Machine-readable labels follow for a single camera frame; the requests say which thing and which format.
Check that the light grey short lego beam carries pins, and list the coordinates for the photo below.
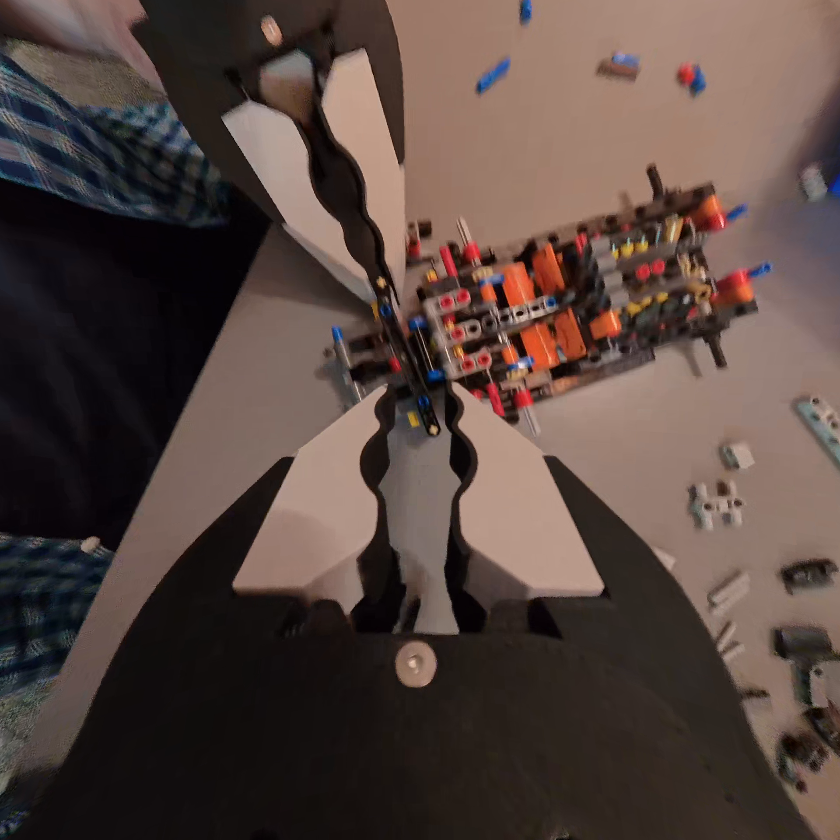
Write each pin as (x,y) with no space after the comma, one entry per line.
(728,589)

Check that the black lego axle connector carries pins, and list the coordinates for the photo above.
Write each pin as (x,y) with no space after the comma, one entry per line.
(754,692)

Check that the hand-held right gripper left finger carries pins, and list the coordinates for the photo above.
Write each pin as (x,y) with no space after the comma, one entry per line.
(295,525)

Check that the small grey lego piece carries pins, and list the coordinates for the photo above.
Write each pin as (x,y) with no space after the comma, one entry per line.
(727,640)

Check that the scatter of small black pieces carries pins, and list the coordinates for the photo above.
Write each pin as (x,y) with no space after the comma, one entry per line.
(804,751)

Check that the orange and black lego model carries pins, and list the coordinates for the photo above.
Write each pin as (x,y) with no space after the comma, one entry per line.
(538,308)

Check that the red lego pin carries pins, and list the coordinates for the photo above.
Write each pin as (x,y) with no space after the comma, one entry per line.
(686,72)

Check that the person's torso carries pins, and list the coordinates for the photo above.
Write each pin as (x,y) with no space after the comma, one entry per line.
(98,361)

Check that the blue plastic object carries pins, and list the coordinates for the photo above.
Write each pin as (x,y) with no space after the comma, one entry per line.
(835,176)

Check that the blue lego pin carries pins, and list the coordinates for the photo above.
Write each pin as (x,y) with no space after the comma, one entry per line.
(697,80)
(525,10)
(627,59)
(492,74)

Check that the small grey lego block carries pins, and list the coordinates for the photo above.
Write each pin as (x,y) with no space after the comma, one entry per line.
(736,455)

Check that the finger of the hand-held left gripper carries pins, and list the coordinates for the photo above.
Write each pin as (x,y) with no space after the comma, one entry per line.
(371,131)
(275,170)

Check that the brown lego axle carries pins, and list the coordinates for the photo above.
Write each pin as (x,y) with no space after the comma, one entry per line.
(617,71)

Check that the long light grey holed beam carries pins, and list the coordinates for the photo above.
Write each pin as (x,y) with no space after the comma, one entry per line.
(820,426)

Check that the dark grey angled connector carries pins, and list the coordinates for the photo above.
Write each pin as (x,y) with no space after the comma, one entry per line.
(810,663)

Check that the dark curved lego piece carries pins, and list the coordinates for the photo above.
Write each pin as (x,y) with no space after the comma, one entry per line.
(808,573)

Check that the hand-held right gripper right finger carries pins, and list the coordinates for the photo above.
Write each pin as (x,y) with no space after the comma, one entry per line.
(525,525)

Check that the black lego beam with pins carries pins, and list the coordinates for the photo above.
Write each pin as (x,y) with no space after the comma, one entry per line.
(407,361)

